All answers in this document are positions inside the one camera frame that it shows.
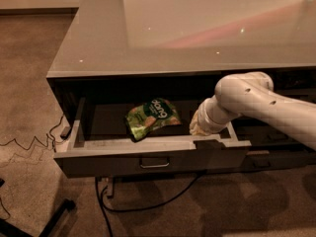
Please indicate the dark drawer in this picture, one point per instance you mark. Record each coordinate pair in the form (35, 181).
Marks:
(289, 83)
(92, 152)
(278, 159)
(261, 134)

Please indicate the grey cabinet with glossy top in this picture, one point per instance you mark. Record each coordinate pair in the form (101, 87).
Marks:
(128, 52)

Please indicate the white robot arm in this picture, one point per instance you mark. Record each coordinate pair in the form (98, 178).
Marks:
(295, 118)

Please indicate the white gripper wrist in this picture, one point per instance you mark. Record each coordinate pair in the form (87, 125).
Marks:
(206, 119)

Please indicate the green snack bag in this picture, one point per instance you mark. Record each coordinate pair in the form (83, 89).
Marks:
(151, 116)

